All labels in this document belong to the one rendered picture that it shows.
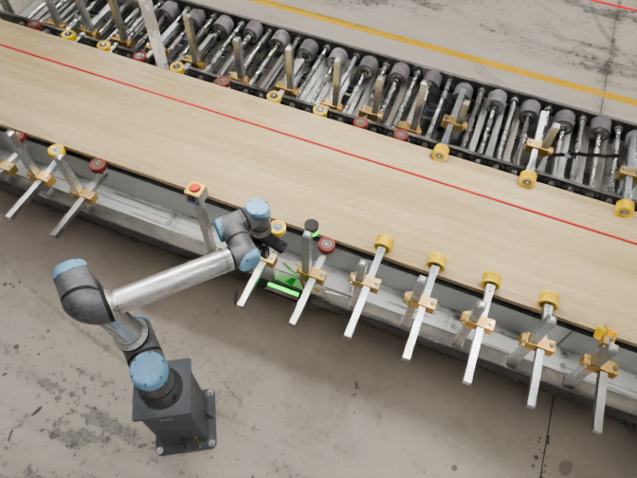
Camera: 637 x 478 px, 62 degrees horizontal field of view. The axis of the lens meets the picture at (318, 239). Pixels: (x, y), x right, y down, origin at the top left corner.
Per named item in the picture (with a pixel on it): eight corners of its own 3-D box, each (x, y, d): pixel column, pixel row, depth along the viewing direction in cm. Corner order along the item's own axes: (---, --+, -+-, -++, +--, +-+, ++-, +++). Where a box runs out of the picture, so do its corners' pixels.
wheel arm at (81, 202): (58, 241, 259) (54, 235, 256) (52, 238, 260) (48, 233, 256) (109, 176, 281) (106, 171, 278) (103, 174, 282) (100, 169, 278)
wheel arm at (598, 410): (598, 434, 202) (602, 432, 200) (590, 431, 203) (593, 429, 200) (607, 349, 221) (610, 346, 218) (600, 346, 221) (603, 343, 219)
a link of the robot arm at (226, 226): (222, 238, 194) (252, 225, 197) (209, 215, 199) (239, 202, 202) (225, 251, 201) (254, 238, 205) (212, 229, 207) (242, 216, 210)
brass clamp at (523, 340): (549, 358, 219) (555, 354, 215) (517, 346, 222) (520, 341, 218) (552, 344, 223) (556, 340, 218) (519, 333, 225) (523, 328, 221)
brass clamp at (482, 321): (489, 336, 224) (493, 331, 220) (458, 324, 226) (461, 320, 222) (492, 323, 227) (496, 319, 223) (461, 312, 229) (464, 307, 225)
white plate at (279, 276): (323, 298, 256) (324, 288, 248) (274, 280, 261) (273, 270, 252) (324, 297, 256) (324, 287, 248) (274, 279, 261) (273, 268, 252)
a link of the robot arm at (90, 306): (67, 327, 165) (264, 250, 190) (56, 295, 171) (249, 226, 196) (76, 343, 174) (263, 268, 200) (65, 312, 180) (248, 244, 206)
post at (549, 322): (514, 367, 240) (556, 324, 200) (506, 364, 241) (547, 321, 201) (516, 360, 242) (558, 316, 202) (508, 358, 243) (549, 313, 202)
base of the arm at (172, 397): (183, 406, 237) (178, 400, 229) (139, 412, 235) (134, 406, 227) (183, 365, 247) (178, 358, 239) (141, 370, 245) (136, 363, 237)
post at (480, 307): (456, 353, 251) (485, 309, 210) (448, 350, 251) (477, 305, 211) (458, 346, 253) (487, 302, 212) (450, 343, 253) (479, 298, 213)
